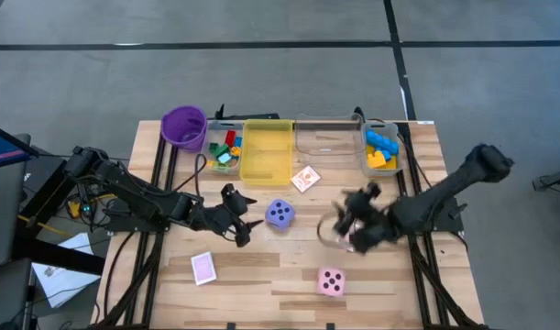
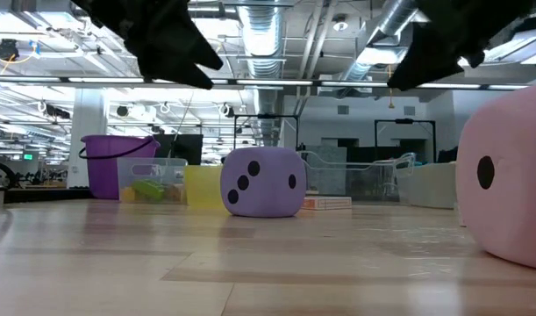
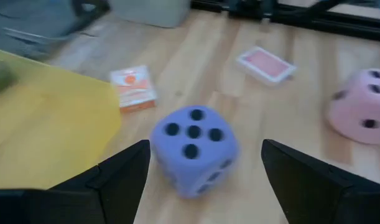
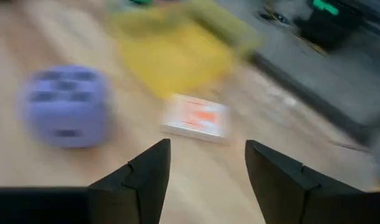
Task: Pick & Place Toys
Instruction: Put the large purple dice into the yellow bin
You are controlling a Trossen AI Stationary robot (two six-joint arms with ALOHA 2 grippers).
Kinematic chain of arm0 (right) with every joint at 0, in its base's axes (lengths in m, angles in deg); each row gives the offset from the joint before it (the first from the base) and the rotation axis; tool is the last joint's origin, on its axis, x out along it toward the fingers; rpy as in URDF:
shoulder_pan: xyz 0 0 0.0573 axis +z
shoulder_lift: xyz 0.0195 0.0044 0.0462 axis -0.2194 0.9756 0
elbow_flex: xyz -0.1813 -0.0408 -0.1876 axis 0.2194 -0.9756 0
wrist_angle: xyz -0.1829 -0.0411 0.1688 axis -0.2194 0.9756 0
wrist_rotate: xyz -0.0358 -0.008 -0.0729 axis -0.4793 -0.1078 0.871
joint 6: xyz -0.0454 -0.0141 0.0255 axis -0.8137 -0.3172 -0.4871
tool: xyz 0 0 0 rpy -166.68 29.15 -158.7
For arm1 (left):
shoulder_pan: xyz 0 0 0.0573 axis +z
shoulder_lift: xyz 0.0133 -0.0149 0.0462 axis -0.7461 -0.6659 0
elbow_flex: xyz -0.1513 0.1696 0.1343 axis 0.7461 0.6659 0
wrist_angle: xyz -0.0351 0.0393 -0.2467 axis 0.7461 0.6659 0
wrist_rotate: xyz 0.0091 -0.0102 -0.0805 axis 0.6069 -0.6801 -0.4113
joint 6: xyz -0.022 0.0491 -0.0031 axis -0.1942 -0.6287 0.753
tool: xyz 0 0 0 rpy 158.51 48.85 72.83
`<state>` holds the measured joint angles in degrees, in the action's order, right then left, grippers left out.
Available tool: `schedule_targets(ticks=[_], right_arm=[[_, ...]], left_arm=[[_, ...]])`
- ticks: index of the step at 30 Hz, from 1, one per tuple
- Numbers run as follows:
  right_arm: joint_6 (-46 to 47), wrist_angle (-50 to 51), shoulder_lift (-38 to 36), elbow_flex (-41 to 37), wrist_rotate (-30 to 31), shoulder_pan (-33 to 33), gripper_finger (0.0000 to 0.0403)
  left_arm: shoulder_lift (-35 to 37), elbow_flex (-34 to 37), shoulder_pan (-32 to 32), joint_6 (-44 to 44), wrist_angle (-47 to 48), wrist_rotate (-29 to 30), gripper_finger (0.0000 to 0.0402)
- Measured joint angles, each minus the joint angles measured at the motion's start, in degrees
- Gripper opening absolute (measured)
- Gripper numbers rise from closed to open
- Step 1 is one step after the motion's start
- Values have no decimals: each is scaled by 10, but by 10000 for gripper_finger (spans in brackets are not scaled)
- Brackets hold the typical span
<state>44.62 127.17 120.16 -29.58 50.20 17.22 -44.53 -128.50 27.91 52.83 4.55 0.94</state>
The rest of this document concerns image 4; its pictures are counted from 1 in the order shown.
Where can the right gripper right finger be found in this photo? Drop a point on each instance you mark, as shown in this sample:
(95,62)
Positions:
(286,196)

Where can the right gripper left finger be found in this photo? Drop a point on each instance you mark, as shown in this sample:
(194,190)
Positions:
(140,193)

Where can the purple foam die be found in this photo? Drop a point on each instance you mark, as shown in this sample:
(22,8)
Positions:
(65,105)

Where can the red-white playing card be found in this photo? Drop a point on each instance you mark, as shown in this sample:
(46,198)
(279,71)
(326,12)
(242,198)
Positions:
(196,119)

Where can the yellow translucent plastic bin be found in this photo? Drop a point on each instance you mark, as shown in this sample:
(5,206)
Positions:
(171,59)

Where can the black box with green light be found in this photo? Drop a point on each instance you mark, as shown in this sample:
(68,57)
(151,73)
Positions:
(326,28)

